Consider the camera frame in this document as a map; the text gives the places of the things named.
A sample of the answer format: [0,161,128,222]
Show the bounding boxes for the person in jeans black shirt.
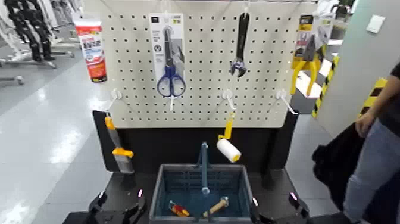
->
[343,62,400,224]

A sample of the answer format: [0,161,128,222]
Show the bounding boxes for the white floor stand base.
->
[0,58,58,69]

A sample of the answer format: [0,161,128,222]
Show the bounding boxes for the black background robot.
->
[4,0,55,62]

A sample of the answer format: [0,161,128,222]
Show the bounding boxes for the yellow handled metal scraper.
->
[104,116,135,175]

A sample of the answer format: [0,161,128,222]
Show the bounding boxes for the black bag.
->
[312,122,366,210]

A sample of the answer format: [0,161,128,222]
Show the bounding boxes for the blue scissors in package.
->
[149,12,187,98]

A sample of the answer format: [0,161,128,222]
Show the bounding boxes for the long yellow black hazard strip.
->
[311,55,340,119]

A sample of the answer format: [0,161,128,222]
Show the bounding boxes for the white perforated pegboard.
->
[82,0,318,129]

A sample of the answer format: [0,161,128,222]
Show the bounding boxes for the yellow handled paint roller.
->
[216,111,242,163]

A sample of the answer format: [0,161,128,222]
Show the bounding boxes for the black adjustable wrench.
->
[229,11,250,78]

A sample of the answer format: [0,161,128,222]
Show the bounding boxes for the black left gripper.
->
[62,189,148,224]

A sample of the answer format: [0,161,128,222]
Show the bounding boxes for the black pegboard stand panel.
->
[92,109,299,190]

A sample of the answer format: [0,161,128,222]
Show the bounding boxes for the grey blue plastic crate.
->
[149,142,253,223]

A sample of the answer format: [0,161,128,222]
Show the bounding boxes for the person's bare forearm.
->
[362,76,400,123]

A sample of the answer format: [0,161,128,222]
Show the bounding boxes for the yellow pliers in package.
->
[290,14,333,97]

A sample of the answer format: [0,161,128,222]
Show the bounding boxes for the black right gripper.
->
[249,192,316,224]

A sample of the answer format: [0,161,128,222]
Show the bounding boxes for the short yellow black hazard strip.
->
[359,77,388,118]

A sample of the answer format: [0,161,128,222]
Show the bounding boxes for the wooden handled tool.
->
[202,196,230,218]

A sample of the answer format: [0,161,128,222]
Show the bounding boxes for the red white sealant tube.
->
[74,18,108,83]

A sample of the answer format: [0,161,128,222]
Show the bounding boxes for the person's bare hand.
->
[355,111,376,138]

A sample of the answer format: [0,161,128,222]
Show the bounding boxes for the white wall switch plate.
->
[366,14,386,34]

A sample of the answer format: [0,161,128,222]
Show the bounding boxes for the red yellow small tool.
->
[168,200,190,217]

